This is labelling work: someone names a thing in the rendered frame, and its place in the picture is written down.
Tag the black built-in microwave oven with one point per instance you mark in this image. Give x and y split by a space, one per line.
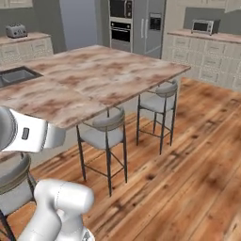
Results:
120 8

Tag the beige wall cupboard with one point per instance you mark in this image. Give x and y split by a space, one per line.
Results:
15 3

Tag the beige drawer cupboards run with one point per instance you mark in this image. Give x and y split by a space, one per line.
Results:
207 58

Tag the silver toaster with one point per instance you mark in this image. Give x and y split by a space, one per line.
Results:
16 31

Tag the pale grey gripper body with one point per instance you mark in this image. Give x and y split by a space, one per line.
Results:
56 136

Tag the grey stool with black legs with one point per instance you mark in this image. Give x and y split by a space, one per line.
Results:
160 102
14 188
105 133

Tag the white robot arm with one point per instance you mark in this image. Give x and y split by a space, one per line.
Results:
59 200

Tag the grey steel fridge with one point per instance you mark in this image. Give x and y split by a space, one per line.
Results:
153 37

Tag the dark grey sink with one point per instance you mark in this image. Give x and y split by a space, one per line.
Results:
17 76

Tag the silver toaster oven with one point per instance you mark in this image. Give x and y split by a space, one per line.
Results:
204 26

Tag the beige base cupboards run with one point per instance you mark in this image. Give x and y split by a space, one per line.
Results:
22 48

